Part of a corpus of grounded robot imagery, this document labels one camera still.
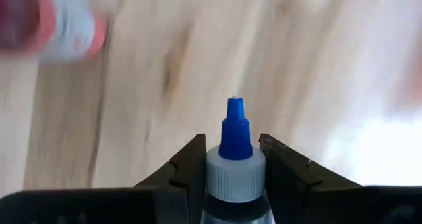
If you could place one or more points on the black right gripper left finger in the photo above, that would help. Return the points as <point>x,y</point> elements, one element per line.
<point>194,171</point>

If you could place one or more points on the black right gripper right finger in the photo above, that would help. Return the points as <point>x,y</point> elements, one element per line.
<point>283,171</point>

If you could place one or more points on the large blue food coloring bottle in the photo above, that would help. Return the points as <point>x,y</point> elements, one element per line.
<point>235,135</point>

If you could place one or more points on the large red food coloring bottle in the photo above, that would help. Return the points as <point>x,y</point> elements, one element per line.
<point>72,29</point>

